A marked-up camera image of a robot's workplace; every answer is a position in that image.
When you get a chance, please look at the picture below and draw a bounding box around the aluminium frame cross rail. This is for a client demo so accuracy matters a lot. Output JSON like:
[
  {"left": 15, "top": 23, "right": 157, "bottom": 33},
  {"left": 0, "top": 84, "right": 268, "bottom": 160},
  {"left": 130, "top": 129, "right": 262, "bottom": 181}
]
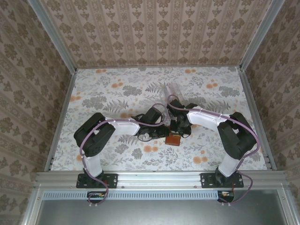
[{"left": 35, "top": 171, "right": 288, "bottom": 188}]

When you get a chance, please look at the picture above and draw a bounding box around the purple cable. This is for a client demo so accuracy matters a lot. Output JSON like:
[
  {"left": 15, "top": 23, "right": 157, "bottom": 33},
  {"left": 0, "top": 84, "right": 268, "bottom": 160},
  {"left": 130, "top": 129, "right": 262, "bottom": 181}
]
[
  {"left": 166, "top": 94, "right": 261, "bottom": 207},
  {"left": 79, "top": 103, "right": 168, "bottom": 208}
]

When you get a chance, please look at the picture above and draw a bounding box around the brown leather card holder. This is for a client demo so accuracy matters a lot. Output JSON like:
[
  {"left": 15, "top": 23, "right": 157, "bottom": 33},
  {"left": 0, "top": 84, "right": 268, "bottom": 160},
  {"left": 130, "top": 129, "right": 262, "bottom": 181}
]
[{"left": 165, "top": 131, "right": 182, "bottom": 147}]

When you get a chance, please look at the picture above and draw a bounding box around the aluminium side rail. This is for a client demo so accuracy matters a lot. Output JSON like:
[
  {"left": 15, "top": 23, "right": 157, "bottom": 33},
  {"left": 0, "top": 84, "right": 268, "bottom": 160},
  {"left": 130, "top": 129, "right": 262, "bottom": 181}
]
[
  {"left": 238, "top": 67, "right": 278, "bottom": 171},
  {"left": 44, "top": 69, "right": 78, "bottom": 172}
]

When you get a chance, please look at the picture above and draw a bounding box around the white slotted cable duct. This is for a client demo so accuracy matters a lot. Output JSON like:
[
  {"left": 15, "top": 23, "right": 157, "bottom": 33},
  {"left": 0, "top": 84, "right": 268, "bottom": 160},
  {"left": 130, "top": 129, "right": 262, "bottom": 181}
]
[{"left": 43, "top": 190, "right": 235, "bottom": 200}]

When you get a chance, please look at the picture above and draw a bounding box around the clear plastic card box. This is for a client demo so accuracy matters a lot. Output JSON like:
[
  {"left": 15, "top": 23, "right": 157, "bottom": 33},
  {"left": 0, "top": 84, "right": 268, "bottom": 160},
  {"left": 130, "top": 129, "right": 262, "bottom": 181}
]
[{"left": 158, "top": 81, "right": 187, "bottom": 111}]

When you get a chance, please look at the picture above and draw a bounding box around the grey metal panel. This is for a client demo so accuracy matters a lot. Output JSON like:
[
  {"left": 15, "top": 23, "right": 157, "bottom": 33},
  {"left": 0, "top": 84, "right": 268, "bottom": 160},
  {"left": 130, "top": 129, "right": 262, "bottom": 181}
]
[{"left": 21, "top": 189, "right": 300, "bottom": 225}]

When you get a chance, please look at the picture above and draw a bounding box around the aluminium frame post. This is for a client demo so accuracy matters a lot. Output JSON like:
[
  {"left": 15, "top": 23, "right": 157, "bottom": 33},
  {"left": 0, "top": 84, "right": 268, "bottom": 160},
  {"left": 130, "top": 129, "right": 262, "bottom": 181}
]
[
  {"left": 239, "top": 0, "right": 287, "bottom": 71},
  {"left": 27, "top": 0, "right": 78, "bottom": 73}
]

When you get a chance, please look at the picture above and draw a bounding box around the black cable outlet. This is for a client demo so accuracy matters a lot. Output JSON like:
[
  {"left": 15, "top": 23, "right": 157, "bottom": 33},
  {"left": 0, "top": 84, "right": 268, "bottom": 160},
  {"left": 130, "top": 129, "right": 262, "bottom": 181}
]
[
  {"left": 217, "top": 191, "right": 235, "bottom": 203},
  {"left": 87, "top": 191, "right": 106, "bottom": 203}
]

